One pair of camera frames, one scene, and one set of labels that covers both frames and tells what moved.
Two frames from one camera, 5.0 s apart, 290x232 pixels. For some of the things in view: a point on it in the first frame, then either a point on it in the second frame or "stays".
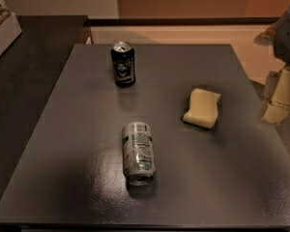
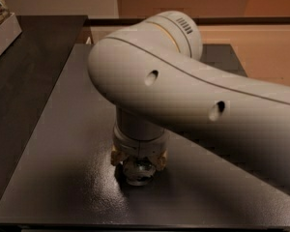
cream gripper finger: x=285 y=96 to x=139 y=147
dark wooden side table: x=21 y=82 stays
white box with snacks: x=4 y=23 stays
